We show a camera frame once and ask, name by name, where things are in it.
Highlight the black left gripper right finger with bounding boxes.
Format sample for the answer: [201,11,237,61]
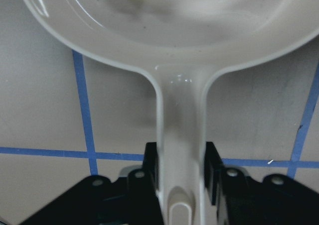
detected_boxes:
[204,142,224,205]

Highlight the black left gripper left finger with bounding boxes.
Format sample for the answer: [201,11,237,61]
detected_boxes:
[142,142,159,200]

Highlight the beige plastic dustpan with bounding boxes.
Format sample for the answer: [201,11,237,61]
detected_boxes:
[23,0,319,225]

